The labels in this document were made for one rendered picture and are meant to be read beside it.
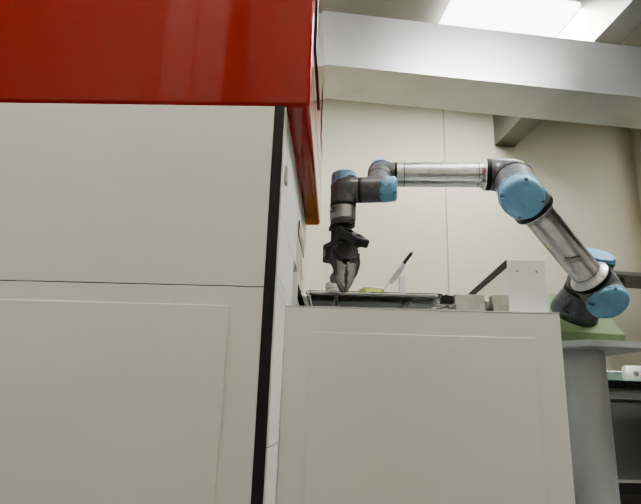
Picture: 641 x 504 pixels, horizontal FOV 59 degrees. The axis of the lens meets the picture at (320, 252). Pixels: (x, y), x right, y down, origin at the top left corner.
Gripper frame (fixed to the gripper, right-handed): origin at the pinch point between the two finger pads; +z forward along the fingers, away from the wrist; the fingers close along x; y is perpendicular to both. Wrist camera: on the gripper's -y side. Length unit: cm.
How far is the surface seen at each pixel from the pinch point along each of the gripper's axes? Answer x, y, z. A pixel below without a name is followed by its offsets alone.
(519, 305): -27.6, -35.8, 6.8
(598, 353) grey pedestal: -84, -14, 12
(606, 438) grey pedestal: -84, -14, 38
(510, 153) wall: -311, 226, -213
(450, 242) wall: -252, 248, -119
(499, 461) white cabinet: -17, -37, 42
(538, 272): -32.1, -38.3, -1.5
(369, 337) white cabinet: 6.9, -23.5, 16.2
